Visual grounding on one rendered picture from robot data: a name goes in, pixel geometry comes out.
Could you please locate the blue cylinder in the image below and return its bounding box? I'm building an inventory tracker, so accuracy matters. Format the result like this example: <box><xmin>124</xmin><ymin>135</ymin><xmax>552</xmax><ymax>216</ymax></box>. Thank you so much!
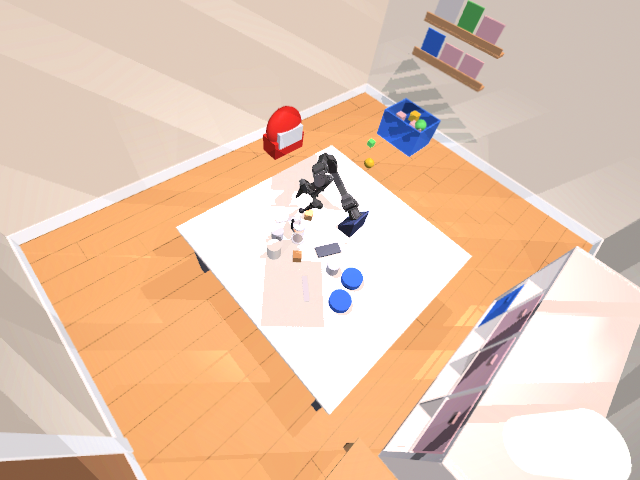
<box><xmin>341</xmin><ymin>267</ymin><xmax>363</xmax><ymax>290</ymax></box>
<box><xmin>328</xmin><ymin>289</ymin><xmax>352</xmax><ymax>313</ymax></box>

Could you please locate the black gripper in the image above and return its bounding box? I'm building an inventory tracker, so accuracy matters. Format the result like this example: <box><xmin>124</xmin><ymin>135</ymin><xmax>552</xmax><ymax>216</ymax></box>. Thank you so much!
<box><xmin>295</xmin><ymin>178</ymin><xmax>324</xmax><ymax>211</ymax></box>

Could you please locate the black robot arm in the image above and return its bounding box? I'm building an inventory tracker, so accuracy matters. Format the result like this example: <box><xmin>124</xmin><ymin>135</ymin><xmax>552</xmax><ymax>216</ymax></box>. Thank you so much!
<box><xmin>301</xmin><ymin>153</ymin><xmax>363</xmax><ymax>220</ymax></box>

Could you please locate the french press plunger with black knob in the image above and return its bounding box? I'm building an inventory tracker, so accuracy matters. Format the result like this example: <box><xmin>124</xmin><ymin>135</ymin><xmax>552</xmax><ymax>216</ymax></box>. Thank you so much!
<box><xmin>291</xmin><ymin>208</ymin><xmax>306</xmax><ymax>245</ymax></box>

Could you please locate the grey flat bar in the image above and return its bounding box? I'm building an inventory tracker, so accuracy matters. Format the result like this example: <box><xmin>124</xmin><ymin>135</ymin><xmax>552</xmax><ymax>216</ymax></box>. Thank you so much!
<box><xmin>315</xmin><ymin>242</ymin><xmax>342</xmax><ymax>258</ymax></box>

